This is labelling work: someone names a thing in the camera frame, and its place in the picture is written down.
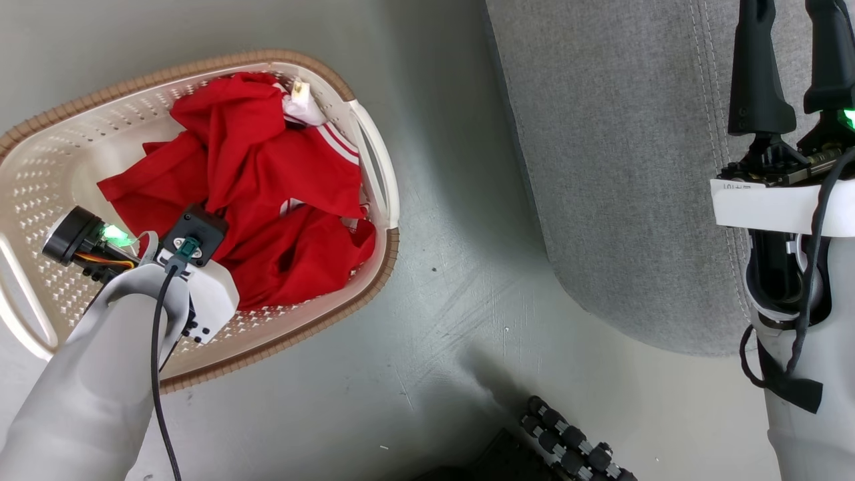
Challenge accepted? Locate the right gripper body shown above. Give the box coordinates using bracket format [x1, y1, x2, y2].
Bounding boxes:
[710, 110, 855, 236]

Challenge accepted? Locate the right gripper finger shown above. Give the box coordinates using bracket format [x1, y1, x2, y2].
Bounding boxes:
[728, 0, 797, 136]
[804, 0, 855, 114]

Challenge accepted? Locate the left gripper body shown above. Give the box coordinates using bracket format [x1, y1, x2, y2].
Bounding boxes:
[41, 204, 240, 345]

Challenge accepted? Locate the red and white jersey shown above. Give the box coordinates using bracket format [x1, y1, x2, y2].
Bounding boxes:
[97, 71, 376, 311]

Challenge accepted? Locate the white perforated laundry basket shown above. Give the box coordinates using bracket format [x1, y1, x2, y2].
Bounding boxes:
[0, 49, 400, 395]

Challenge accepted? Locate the grey fabric sofa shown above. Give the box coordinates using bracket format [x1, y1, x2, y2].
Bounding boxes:
[484, 0, 855, 358]

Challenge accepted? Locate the teal camera cable connector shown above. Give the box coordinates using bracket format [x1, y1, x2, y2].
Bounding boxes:
[171, 236, 202, 275]

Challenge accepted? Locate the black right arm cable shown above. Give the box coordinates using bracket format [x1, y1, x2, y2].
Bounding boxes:
[739, 147, 855, 395]

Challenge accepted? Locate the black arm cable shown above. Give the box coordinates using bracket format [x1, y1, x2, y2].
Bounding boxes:
[150, 262, 191, 481]
[739, 147, 855, 395]

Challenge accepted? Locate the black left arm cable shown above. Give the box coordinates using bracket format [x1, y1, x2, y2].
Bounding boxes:
[150, 262, 191, 481]

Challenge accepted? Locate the black cable strap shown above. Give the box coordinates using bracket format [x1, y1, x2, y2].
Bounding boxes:
[757, 339, 824, 415]

